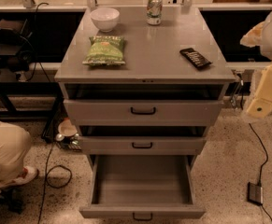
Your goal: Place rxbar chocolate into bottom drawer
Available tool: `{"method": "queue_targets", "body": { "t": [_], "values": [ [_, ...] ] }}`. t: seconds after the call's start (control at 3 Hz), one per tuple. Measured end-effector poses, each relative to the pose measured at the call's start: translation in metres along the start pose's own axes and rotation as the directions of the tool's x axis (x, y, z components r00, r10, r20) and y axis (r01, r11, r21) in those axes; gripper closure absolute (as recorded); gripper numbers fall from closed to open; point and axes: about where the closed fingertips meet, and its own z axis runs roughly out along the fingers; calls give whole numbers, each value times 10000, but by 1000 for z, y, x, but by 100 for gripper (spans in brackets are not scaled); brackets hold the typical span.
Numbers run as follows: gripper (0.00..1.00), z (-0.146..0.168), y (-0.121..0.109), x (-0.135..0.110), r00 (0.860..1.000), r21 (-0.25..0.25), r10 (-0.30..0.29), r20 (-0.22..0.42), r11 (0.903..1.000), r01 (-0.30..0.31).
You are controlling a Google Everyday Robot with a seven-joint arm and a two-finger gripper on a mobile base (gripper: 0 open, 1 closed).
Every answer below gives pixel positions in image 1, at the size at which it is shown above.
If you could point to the white ceramic bowl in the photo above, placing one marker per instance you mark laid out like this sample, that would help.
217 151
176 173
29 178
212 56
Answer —
105 19

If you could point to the black equipment on left shelf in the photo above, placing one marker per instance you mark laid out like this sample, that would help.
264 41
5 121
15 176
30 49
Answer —
16 52

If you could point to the green chip bag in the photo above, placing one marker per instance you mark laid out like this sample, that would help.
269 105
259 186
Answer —
105 50

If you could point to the black power adapter box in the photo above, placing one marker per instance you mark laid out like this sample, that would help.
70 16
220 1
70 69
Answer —
255 194

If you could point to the grey middle drawer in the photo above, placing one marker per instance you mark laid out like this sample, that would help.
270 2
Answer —
141 145

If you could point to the beige trouser leg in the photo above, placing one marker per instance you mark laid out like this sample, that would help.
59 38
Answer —
15 143

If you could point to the grey top drawer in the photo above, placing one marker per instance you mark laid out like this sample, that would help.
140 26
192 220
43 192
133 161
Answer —
143 112

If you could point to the small bowl on floor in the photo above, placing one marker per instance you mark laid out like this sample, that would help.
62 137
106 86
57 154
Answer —
66 128

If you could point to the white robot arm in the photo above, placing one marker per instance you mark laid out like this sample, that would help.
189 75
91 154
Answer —
260 35

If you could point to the grey metal drawer cabinet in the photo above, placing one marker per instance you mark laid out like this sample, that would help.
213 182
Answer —
153 70

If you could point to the black chair base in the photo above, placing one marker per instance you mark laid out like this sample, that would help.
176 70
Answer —
12 199

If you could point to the grey open bottom drawer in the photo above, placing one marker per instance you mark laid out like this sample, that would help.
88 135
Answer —
141 188

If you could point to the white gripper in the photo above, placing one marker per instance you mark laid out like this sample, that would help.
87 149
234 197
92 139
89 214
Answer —
261 103

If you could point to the green white soda can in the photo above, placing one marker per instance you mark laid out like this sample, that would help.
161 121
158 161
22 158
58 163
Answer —
154 12

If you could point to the white red sneaker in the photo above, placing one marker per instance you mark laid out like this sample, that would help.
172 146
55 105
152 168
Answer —
27 175

